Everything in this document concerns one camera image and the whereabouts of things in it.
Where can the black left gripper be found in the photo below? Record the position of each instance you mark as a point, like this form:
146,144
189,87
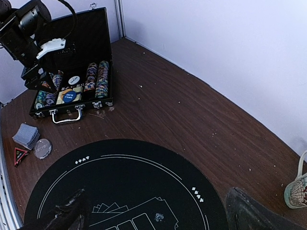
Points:
17,35

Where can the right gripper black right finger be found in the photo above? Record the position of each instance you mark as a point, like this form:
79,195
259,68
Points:
245,213

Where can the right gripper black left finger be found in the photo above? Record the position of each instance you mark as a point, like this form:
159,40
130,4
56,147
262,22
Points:
72,215

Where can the clear acrylic dealer button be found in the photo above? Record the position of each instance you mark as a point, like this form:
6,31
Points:
42,148

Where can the blue small blind button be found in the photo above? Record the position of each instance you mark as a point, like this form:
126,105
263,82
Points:
68,96

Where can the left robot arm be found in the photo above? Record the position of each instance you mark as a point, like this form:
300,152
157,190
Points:
6,8

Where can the patterned ceramic mug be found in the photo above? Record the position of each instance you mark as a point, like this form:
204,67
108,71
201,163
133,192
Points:
295,193

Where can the round black poker mat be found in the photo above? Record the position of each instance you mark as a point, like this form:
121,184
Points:
131,185

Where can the black poker chip case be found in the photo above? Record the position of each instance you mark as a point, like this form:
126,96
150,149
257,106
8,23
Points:
90,42

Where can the white dealer button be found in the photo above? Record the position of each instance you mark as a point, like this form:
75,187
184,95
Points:
73,80

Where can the red black triangular token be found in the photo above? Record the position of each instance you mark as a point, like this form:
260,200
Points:
19,155

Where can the deck of blue cards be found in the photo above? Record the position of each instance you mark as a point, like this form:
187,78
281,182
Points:
26,136

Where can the poker chip rows in case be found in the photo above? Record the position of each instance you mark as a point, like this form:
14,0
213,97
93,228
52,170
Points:
93,85

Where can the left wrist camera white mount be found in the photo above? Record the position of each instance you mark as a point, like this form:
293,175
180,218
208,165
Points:
50,46

